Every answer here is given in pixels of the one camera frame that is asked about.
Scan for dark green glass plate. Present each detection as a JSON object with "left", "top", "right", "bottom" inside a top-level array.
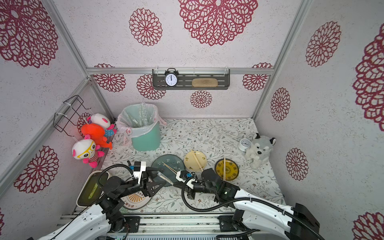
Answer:
[{"left": 151, "top": 155, "right": 185, "bottom": 182}]

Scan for grey husky plush dog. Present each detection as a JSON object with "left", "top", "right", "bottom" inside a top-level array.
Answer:
[{"left": 245, "top": 133, "right": 277, "bottom": 170}]

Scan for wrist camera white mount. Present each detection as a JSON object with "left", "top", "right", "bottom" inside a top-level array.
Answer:
[
  {"left": 131, "top": 161, "right": 147, "bottom": 182},
  {"left": 176, "top": 170, "right": 196, "bottom": 183}
]

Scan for white orange patterned plate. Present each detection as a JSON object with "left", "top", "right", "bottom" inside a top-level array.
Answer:
[{"left": 121, "top": 192, "right": 151, "bottom": 210}]

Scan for yellow patterned plate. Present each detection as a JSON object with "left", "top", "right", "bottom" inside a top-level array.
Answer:
[{"left": 214, "top": 158, "right": 240, "bottom": 181}]

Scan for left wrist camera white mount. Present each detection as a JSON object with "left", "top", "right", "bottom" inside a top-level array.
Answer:
[{"left": 131, "top": 161, "right": 147, "bottom": 182}]

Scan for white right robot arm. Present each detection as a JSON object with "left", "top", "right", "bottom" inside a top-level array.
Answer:
[{"left": 176, "top": 168, "right": 323, "bottom": 240}]

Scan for black wire wall basket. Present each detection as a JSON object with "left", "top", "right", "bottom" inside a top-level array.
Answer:
[{"left": 53, "top": 95, "right": 91, "bottom": 138}]

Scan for grey wall shelf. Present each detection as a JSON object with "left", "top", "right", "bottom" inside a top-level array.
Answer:
[{"left": 152, "top": 69, "right": 231, "bottom": 90}]

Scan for wooden brush on shelf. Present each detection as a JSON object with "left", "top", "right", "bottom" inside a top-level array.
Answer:
[{"left": 192, "top": 78, "right": 219, "bottom": 88}]

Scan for white pink plush doll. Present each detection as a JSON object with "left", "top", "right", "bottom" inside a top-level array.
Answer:
[{"left": 86, "top": 114, "right": 117, "bottom": 138}]

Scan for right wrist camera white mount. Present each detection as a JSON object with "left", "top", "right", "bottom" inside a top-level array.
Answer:
[{"left": 176, "top": 170, "right": 196, "bottom": 183}]

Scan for white plush doll yellow glasses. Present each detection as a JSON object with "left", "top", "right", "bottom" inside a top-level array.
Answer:
[{"left": 72, "top": 135, "right": 105, "bottom": 168}]

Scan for red orange plush toy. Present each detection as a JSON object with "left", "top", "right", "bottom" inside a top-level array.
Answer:
[{"left": 81, "top": 124, "right": 113, "bottom": 150}]

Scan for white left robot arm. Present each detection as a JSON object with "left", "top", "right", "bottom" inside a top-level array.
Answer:
[{"left": 40, "top": 162, "right": 167, "bottom": 240}]

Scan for green trash bin with bag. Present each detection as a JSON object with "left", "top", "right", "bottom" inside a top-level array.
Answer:
[{"left": 116, "top": 103, "right": 167, "bottom": 152}]

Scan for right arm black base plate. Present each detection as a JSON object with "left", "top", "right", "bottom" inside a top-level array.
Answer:
[{"left": 218, "top": 215, "right": 242, "bottom": 233}]

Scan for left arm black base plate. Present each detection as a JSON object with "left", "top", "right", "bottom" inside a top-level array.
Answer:
[{"left": 111, "top": 216, "right": 141, "bottom": 234}]

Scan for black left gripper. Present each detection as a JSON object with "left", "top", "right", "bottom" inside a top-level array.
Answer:
[{"left": 118, "top": 167, "right": 167, "bottom": 199}]

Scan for black alarm clock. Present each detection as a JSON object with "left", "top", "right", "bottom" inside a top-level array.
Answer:
[{"left": 165, "top": 68, "right": 179, "bottom": 87}]

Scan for small white round timer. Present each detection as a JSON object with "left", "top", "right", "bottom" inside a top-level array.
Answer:
[{"left": 238, "top": 138, "right": 252, "bottom": 152}]

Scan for cream round plate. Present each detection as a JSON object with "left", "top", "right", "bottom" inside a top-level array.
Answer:
[{"left": 184, "top": 151, "right": 207, "bottom": 172}]

